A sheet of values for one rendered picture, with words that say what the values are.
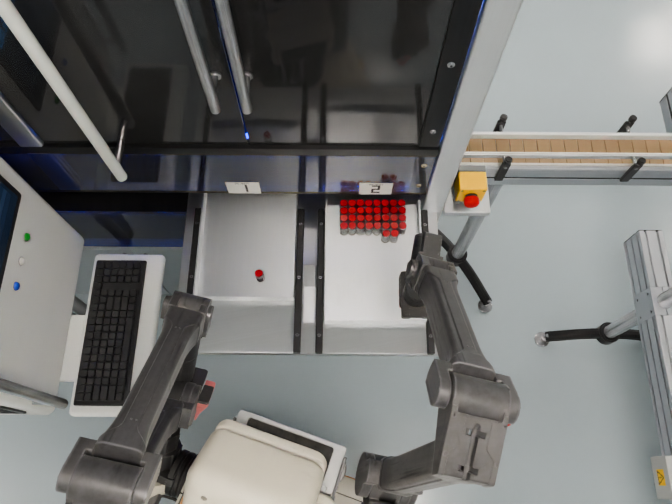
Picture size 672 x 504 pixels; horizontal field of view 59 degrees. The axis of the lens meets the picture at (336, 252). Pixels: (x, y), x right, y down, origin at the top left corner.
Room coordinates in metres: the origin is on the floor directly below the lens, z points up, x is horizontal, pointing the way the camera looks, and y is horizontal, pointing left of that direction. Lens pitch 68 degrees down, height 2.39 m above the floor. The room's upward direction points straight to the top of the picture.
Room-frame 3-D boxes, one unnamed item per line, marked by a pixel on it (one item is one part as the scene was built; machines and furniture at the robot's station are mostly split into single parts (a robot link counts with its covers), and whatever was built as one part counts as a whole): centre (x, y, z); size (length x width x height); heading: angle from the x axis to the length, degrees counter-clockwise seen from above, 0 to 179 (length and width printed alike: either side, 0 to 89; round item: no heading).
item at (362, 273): (0.56, -0.10, 0.90); 0.34 x 0.26 x 0.04; 0
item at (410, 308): (0.38, -0.17, 1.19); 0.10 x 0.07 x 0.07; 179
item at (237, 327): (0.55, 0.07, 0.87); 0.70 x 0.48 x 0.02; 90
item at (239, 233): (0.63, 0.24, 0.90); 0.34 x 0.26 x 0.04; 0
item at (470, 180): (0.74, -0.35, 1.00); 0.08 x 0.07 x 0.07; 0
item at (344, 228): (0.65, -0.10, 0.90); 0.18 x 0.02 x 0.05; 90
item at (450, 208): (0.78, -0.37, 0.87); 0.14 x 0.13 x 0.02; 0
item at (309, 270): (0.47, 0.07, 0.91); 0.14 x 0.03 x 0.06; 179
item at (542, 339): (0.56, -1.06, 0.07); 0.50 x 0.08 x 0.14; 90
